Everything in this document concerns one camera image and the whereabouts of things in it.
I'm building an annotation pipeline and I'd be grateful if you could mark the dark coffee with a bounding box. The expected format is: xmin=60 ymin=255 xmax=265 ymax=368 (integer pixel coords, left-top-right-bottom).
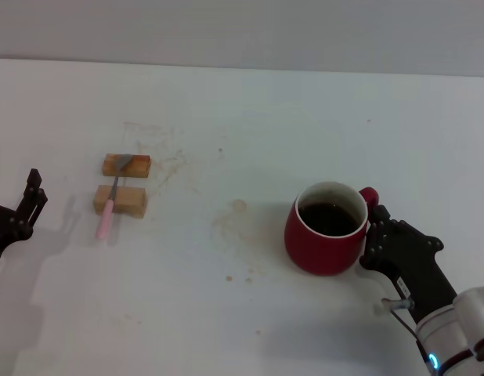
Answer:
xmin=298 ymin=201 xmax=363 ymax=237

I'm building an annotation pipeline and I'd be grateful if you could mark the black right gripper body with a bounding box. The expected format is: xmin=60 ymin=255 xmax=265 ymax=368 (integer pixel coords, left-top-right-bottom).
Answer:
xmin=367 ymin=219 xmax=459 ymax=320

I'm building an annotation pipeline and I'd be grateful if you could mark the red ceramic cup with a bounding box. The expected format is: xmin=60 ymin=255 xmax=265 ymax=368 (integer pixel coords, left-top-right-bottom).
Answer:
xmin=284 ymin=180 xmax=381 ymax=276

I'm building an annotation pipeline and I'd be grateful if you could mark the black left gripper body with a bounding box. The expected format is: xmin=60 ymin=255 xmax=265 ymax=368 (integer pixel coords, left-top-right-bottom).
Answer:
xmin=0 ymin=203 xmax=34 ymax=284

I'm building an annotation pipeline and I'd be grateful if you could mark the pink handled metal spoon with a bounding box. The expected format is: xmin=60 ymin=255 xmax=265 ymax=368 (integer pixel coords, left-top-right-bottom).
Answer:
xmin=95 ymin=154 xmax=133 ymax=240

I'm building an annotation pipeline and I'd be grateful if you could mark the plain wooden block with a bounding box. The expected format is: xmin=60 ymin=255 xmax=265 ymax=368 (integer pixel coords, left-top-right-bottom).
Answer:
xmin=92 ymin=184 xmax=148 ymax=219

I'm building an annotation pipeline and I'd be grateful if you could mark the wooden block with red stain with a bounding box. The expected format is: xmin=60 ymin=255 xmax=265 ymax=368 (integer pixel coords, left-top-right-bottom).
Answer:
xmin=102 ymin=154 xmax=152 ymax=179

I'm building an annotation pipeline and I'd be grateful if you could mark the grey cable plug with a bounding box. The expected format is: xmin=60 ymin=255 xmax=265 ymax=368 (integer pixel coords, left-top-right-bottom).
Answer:
xmin=381 ymin=297 xmax=416 ymax=314

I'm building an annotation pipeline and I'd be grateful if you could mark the thin dark cable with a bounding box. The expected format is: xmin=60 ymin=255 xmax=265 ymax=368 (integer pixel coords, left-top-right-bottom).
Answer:
xmin=390 ymin=309 xmax=431 ymax=366

